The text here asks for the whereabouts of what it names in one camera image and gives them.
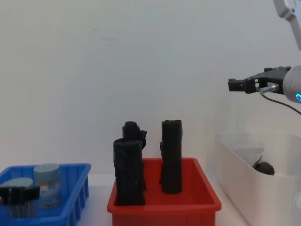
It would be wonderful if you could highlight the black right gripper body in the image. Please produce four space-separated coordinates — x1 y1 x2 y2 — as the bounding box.
245 66 292 95

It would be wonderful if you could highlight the clear jar with grey lid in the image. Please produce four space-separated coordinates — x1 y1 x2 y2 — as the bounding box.
0 178 38 219
33 163 63 210

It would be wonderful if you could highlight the red plastic bin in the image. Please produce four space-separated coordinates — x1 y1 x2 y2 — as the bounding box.
107 157 222 226

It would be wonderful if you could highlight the blue plastic bin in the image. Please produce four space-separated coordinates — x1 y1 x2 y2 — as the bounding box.
0 163 92 226

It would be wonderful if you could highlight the dark grey rounded item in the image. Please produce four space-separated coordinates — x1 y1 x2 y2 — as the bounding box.
252 161 276 176

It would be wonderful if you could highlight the white plastic bin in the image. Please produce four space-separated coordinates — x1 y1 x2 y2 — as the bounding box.
214 132 301 226

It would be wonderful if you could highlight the thin dark cable, silver plug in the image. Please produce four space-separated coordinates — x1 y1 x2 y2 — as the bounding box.
259 85 301 116

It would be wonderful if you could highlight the black rolled cloth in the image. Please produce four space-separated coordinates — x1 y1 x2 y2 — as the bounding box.
122 121 149 151
159 119 184 195
113 138 146 206

